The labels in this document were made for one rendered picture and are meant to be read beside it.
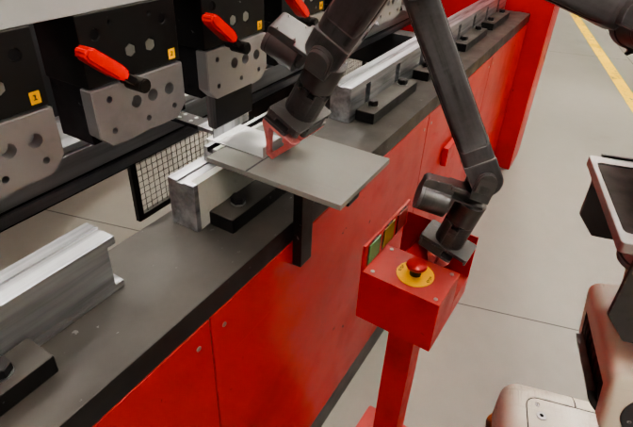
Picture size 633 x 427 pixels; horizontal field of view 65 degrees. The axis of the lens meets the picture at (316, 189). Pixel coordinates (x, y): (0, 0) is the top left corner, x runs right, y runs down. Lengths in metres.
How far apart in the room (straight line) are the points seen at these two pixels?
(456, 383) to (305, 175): 1.19
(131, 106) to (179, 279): 0.28
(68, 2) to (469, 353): 1.67
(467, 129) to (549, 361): 1.27
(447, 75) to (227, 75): 0.36
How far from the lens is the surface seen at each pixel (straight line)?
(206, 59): 0.79
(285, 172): 0.82
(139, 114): 0.71
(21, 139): 0.62
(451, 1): 2.96
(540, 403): 1.52
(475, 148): 0.91
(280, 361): 1.13
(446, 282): 0.98
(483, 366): 1.93
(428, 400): 1.78
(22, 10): 0.61
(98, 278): 0.78
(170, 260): 0.86
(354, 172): 0.83
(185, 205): 0.89
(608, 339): 0.97
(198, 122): 1.00
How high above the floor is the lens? 1.41
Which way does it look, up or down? 32 degrees down
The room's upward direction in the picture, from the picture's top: 3 degrees clockwise
